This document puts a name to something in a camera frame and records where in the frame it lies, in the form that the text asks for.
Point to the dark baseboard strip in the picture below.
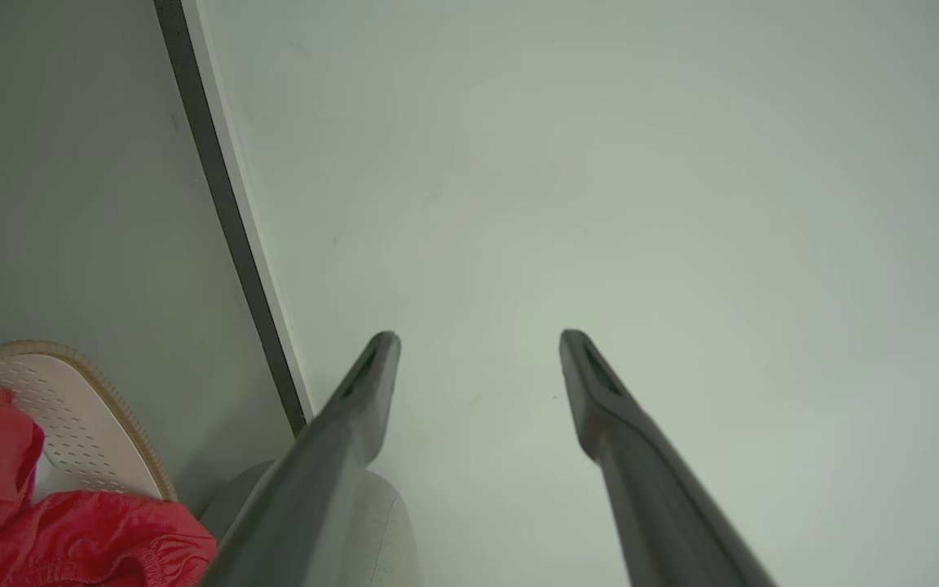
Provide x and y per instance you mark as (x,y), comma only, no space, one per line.
(217,163)

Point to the white basket with tan rim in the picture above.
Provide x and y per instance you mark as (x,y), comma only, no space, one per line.
(82,424)

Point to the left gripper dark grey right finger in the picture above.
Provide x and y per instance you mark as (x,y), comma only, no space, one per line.
(649,489)

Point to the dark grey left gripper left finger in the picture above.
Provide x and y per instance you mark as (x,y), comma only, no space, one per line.
(323,489)

